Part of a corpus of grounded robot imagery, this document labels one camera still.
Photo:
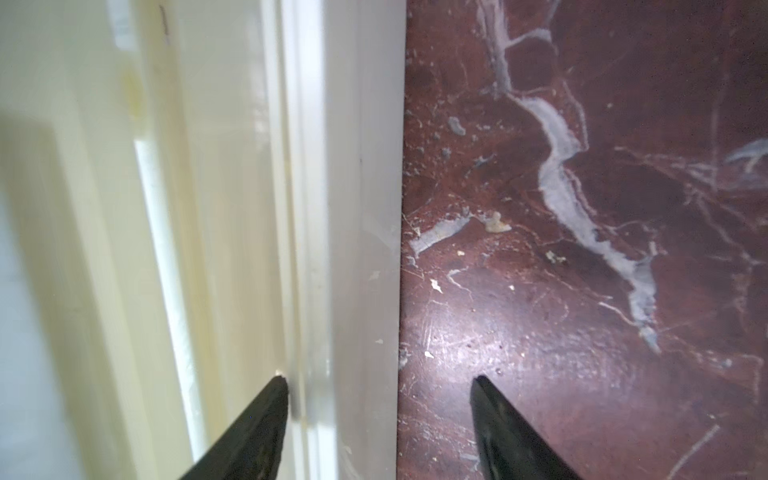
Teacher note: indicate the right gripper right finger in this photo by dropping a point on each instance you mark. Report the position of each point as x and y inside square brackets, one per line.
[508, 446]

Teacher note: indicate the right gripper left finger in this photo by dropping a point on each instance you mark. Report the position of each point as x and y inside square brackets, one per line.
[252, 446]

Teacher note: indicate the white wrap dispenser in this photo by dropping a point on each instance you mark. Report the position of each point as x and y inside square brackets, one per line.
[197, 196]

